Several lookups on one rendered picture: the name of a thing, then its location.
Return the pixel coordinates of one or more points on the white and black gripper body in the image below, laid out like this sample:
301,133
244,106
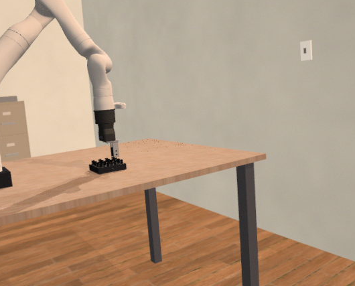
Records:
104,113

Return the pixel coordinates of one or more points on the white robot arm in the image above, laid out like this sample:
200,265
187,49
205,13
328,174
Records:
19,37

